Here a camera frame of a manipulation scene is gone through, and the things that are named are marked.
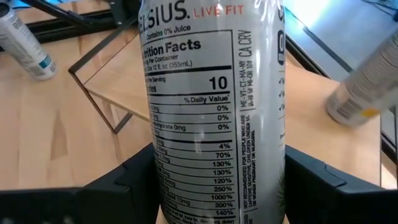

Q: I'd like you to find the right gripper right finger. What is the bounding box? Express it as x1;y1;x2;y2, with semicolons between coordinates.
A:
284;144;398;224

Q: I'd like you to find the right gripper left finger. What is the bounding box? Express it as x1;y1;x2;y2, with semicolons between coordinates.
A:
0;142;161;224

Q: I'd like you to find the slim beverage can black lid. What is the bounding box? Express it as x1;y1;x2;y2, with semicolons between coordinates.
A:
325;29;398;127

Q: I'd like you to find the silver Celsius beverage can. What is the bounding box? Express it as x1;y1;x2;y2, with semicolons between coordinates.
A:
138;0;286;224

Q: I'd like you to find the white can with blue band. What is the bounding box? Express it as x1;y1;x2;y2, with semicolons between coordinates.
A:
0;2;57;81

